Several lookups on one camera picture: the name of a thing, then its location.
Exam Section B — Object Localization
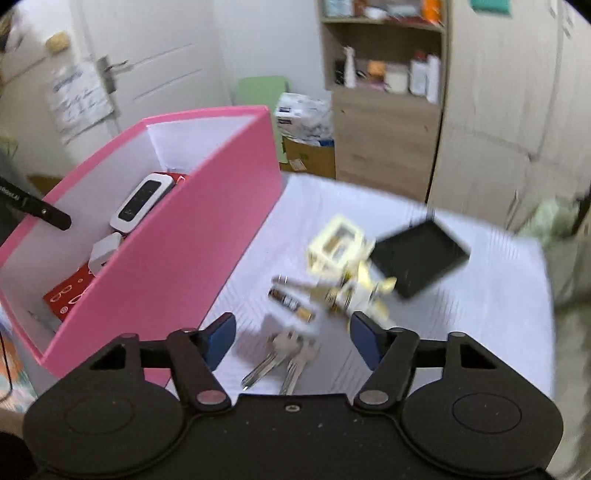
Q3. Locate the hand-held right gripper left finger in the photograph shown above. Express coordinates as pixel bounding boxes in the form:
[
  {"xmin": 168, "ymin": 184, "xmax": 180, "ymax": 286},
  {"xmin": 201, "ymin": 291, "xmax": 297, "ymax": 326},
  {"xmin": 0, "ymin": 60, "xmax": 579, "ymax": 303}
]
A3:
[{"xmin": 85, "ymin": 312, "xmax": 237, "ymax": 412}]

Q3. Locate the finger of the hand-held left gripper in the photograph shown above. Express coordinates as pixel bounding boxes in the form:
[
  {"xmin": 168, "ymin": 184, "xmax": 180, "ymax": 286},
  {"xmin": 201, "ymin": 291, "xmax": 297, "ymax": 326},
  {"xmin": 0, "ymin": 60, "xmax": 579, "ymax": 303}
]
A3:
[{"xmin": 0, "ymin": 174, "xmax": 73, "ymax": 232}]

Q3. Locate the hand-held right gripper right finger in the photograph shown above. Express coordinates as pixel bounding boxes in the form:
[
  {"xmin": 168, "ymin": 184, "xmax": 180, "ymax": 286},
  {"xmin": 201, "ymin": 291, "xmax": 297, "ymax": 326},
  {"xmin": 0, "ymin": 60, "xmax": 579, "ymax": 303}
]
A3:
[{"xmin": 349, "ymin": 311, "xmax": 504, "ymax": 412}]

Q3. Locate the bunch of keys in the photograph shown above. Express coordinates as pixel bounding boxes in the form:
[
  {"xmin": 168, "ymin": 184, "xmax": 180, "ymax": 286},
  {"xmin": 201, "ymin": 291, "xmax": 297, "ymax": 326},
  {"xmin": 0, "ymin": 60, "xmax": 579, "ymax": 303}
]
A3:
[{"xmin": 241, "ymin": 314, "xmax": 320, "ymax": 396}]

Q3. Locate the white charger cube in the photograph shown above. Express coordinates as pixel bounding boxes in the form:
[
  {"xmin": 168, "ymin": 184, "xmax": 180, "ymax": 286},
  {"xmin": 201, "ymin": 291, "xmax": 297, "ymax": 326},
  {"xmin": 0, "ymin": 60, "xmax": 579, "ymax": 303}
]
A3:
[{"xmin": 89, "ymin": 232, "xmax": 123, "ymax": 278}]

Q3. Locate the cylindrical battery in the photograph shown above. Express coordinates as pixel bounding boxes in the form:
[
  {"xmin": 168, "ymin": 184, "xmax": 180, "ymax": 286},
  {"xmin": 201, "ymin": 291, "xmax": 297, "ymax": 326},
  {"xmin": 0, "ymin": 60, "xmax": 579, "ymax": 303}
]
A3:
[{"xmin": 269, "ymin": 286, "xmax": 317, "ymax": 322}]

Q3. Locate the pink cardboard box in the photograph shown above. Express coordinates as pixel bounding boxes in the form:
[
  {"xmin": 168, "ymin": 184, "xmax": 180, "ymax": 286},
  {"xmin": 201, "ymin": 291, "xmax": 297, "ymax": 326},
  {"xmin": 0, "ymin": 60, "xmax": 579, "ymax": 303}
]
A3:
[{"xmin": 0, "ymin": 105, "xmax": 283, "ymax": 365}]

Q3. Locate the white pocket router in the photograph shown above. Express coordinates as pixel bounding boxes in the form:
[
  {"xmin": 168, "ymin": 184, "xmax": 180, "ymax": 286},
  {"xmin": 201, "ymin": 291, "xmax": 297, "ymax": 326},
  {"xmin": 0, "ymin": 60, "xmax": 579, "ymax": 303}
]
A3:
[{"xmin": 109, "ymin": 174, "xmax": 176, "ymax": 234}]

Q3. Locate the pale yellow plastic piece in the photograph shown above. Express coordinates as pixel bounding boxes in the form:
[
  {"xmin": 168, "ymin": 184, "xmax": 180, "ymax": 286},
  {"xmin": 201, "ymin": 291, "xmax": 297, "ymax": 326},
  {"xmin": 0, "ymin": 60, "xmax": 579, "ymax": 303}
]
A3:
[{"xmin": 318, "ymin": 261, "xmax": 398, "ymax": 324}]

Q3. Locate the red printed sheet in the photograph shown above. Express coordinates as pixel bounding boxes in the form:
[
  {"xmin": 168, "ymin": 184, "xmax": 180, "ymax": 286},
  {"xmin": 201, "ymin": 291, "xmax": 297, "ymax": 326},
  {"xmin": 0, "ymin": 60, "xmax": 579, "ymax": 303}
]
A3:
[{"xmin": 42, "ymin": 173, "xmax": 192, "ymax": 324}]

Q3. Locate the white patterned tablecloth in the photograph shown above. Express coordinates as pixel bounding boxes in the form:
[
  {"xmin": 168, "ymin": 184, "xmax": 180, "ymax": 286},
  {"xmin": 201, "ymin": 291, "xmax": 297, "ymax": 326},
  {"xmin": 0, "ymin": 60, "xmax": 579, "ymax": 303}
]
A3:
[{"xmin": 203, "ymin": 173, "xmax": 555, "ymax": 398}]

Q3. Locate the black flat case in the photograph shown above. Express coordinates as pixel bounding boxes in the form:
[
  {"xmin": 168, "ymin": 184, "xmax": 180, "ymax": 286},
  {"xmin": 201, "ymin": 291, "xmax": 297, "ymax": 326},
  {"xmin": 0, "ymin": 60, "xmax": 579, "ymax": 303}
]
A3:
[{"xmin": 372, "ymin": 219, "xmax": 472, "ymax": 301}]

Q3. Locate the paper sheet on door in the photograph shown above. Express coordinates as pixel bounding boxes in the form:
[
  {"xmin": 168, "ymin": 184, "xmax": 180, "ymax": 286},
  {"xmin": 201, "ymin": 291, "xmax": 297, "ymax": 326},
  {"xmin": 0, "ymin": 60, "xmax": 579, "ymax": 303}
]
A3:
[{"xmin": 46, "ymin": 62, "xmax": 114, "ymax": 144}]

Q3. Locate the floral cloth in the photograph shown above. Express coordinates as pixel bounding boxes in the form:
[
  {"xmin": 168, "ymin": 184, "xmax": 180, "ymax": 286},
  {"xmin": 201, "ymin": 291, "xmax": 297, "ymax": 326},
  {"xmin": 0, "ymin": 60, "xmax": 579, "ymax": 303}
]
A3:
[{"xmin": 0, "ymin": 318, "xmax": 38, "ymax": 411}]

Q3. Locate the white door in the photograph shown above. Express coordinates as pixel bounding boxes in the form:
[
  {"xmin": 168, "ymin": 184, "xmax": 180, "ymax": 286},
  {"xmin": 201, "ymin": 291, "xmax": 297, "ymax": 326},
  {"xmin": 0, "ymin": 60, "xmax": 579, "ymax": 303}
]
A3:
[{"xmin": 0, "ymin": 0, "xmax": 232, "ymax": 185}]

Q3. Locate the olive green jacket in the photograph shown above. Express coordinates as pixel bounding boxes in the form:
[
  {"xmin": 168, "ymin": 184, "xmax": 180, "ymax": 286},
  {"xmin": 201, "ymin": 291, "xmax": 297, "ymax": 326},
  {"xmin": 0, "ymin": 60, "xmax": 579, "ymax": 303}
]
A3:
[{"xmin": 517, "ymin": 196, "xmax": 591, "ymax": 480}]

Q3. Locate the wooden bookshelf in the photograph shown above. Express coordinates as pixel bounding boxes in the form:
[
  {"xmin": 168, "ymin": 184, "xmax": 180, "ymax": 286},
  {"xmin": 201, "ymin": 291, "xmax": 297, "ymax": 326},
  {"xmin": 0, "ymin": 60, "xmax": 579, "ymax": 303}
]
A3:
[{"xmin": 316, "ymin": 0, "xmax": 451, "ymax": 204}]

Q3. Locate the tissue pack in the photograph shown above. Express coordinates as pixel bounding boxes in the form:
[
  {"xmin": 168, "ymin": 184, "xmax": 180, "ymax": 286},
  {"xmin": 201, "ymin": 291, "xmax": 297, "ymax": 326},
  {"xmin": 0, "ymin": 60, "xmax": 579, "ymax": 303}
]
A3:
[{"xmin": 273, "ymin": 92, "xmax": 334, "ymax": 146}]

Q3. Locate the green folding table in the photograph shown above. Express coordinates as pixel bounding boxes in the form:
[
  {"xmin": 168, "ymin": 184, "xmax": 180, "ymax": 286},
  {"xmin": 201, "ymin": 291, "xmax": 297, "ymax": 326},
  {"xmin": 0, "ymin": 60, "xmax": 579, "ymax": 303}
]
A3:
[{"xmin": 238, "ymin": 76, "xmax": 291, "ymax": 109}]

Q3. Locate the light wooden wardrobe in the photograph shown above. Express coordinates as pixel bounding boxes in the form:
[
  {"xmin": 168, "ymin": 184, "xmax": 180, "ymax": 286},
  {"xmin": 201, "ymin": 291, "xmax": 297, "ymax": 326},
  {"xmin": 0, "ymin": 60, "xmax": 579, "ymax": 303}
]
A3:
[{"xmin": 425, "ymin": 0, "xmax": 591, "ymax": 232}]

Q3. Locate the white jar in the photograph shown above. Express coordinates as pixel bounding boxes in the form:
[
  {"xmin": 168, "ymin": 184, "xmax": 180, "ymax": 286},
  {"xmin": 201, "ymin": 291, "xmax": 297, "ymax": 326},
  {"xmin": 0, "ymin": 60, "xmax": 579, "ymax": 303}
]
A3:
[{"xmin": 385, "ymin": 65, "xmax": 410, "ymax": 93}]

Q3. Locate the tall white bottle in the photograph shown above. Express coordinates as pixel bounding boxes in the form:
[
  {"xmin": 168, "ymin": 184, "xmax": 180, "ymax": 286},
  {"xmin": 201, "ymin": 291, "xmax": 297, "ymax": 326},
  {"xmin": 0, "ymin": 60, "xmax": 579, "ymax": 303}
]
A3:
[{"xmin": 426, "ymin": 54, "xmax": 440, "ymax": 103}]

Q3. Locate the white spray bottle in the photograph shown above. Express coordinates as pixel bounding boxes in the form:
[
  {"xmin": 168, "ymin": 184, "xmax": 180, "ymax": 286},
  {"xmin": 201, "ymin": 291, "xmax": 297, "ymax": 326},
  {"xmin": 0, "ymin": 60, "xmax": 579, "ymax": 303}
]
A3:
[{"xmin": 342, "ymin": 46, "xmax": 357, "ymax": 88}]

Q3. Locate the teal pouch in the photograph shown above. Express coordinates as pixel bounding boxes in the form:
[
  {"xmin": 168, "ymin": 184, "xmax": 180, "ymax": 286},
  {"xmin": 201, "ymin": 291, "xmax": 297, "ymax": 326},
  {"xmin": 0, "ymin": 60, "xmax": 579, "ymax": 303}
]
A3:
[{"xmin": 468, "ymin": 0, "xmax": 513, "ymax": 18}]

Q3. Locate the metal door handle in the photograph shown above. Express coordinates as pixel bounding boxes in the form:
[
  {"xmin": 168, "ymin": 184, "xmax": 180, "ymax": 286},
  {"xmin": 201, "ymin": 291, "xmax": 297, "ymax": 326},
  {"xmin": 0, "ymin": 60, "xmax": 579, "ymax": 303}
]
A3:
[{"xmin": 96, "ymin": 55, "xmax": 134, "ymax": 93}]

